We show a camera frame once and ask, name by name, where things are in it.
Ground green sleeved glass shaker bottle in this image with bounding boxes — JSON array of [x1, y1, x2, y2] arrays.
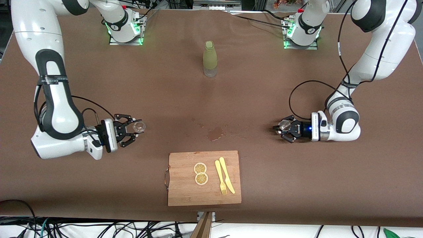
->
[[203, 41, 218, 78]]

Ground brown paper table cover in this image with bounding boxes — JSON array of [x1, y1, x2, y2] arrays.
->
[[0, 6, 423, 228]]

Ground yellow plastic knife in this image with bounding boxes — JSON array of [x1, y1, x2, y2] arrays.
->
[[219, 157, 236, 194]]

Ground wooden cutting board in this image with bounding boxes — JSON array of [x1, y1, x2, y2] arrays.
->
[[164, 150, 242, 207]]

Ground yellow plastic fork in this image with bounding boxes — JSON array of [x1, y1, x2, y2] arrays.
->
[[215, 160, 227, 196]]

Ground wooden strut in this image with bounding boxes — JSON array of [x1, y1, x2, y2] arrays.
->
[[191, 212, 213, 238]]

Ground grey metal rack device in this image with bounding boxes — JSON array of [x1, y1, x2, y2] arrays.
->
[[193, 0, 242, 11]]

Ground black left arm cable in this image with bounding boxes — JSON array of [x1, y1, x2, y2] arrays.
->
[[289, 0, 409, 121]]

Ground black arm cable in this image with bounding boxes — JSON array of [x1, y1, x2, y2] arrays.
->
[[289, 0, 409, 121], [33, 76, 115, 133]]

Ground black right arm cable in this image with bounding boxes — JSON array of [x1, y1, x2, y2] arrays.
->
[[33, 76, 115, 133]]

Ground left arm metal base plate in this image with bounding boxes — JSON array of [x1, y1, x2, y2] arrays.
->
[[284, 17, 318, 50]]

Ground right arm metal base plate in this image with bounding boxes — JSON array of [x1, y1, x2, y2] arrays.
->
[[109, 13, 145, 46]]

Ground black cable on table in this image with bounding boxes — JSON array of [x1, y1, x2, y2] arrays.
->
[[228, 10, 291, 30]]

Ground black looped cable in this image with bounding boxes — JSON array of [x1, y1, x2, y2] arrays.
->
[[0, 199, 37, 238]]

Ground teal cable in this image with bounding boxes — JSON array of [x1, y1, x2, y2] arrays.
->
[[31, 218, 50, 238]]

